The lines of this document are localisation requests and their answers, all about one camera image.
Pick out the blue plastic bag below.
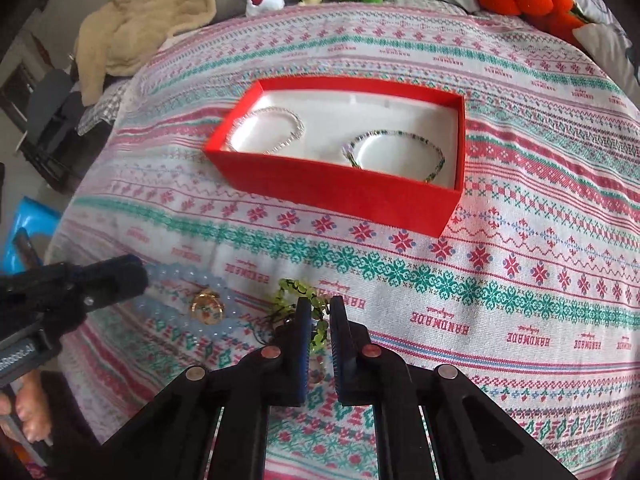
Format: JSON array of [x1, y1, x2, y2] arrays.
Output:
[[0, 197, 63, 273]]

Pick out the light blue beaded bracelet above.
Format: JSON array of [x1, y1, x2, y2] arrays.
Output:
[[135, 262, 266, 346]]

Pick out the gold ring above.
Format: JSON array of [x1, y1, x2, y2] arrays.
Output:
[[189, 292, 223, 325]]

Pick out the multicolour beaded bracelet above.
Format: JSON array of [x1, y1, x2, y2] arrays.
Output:
[[341, 130, 446, 183]]

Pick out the green beaded bracelet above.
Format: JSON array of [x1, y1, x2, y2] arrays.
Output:
[[250, 278, 332, 356]]

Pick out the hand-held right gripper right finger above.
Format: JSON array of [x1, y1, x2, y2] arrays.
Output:
[[330, 296, 577, 480]]

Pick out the person's bare foot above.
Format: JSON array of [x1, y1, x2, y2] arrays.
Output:
[[0, 370, 53, 446]]

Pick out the white pillow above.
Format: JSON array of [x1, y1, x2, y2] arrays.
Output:
[[572, 22, 640, 86]]

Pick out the beige fleece blanket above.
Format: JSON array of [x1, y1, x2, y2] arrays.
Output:
[[74, 0, 251, 106]]

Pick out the checkered grey cloth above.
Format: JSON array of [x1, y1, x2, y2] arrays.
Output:
[[77, 80, 133, 136]]

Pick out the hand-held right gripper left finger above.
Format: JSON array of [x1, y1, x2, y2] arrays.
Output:
[[100, 298, 312, 480]]

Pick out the patterned knit-print blanket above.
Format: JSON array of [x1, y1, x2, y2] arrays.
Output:
[[50, 2, 640, 480]]

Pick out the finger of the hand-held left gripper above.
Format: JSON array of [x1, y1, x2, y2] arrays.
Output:
[[42, 254, 149, 289], [0, 279, 147, 335]]

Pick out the black chair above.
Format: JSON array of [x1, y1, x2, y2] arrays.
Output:
[[17, 67, 101, 191]]

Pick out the silver chain bracelet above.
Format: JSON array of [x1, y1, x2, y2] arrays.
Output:
[[222, 107, 306, 157]]

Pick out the red cardboard jewelry box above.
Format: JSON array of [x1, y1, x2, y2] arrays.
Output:
[[203, 76, 467, 239]]

